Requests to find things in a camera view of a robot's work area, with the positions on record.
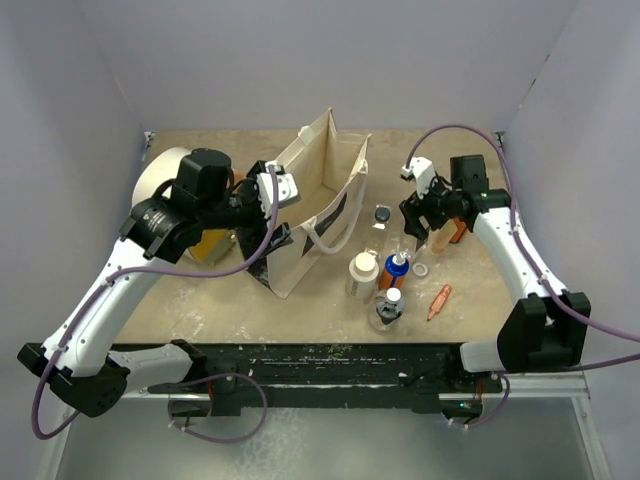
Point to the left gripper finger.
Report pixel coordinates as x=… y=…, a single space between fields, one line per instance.
x=254 y=236
x=259 y=177

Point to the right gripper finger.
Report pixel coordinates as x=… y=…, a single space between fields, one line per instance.
x=420 y=236
x=411 y=216

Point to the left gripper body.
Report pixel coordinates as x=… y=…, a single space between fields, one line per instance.
x=246 y=211

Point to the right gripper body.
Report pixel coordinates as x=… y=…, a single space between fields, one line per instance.
x=438 y=205

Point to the clear square bottle dark cap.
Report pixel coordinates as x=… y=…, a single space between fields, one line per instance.
x=379 y=231

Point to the canvas tote bag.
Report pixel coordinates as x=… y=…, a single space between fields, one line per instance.
x=330 y=170

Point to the white bottle beige cap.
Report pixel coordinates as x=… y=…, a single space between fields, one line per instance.
x=363 y=271

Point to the small clear bottle white cap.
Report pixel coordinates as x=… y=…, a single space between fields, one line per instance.
x=387 y=307

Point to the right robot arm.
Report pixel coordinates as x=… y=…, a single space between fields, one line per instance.
x=539 y=335

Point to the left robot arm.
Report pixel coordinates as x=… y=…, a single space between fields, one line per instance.
x=78 y=364

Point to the beige tube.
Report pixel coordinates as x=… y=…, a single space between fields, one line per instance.
x=443 y=236

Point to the orange bottle blue pump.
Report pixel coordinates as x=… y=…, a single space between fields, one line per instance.
x=395 y=270

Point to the white round container orange lid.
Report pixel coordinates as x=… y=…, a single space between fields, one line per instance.
x=184 y=204

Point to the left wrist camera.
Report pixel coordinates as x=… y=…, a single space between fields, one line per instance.
x=276 y=185

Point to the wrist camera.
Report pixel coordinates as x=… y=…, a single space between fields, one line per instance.
x=421 y=171
x=276 y=185

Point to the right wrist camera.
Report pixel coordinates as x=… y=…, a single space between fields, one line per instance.
x=421 y=171

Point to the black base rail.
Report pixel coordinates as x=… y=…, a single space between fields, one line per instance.
x=420 y=377

